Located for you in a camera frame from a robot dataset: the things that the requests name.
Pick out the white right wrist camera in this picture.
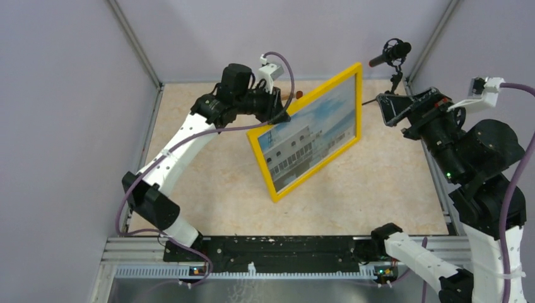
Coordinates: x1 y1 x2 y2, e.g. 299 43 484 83
447 76 505 114

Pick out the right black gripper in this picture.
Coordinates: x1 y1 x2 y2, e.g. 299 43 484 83
375 85 466 182

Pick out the small wooden bracket piece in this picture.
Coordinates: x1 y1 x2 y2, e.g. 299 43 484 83
281 93 295 102

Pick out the aluminium rail front frame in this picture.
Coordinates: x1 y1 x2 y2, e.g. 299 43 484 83
90 236 494 303

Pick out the building photo print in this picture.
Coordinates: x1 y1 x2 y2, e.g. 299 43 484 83
257 76 357 194

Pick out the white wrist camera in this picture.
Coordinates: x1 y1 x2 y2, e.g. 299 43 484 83
447 76 505 114
257 54 285 94

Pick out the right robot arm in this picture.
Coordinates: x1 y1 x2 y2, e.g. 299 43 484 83
370 87 529 302

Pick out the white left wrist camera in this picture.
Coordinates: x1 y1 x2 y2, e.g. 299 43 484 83
257 54 285 94

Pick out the black microphone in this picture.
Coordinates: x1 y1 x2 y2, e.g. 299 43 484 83
368 38 412 68

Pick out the white toothed cable duct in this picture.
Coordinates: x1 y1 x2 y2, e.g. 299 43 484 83
115 263 377 280

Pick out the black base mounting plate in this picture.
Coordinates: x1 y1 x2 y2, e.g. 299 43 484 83
163 235 413 275

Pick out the black tripod microphone stand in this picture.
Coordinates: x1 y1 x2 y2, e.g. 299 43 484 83
362 61 403 105

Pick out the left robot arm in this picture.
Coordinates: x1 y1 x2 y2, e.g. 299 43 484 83
122 61 290 261

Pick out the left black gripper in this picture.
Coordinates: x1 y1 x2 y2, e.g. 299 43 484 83
235 82 291 126

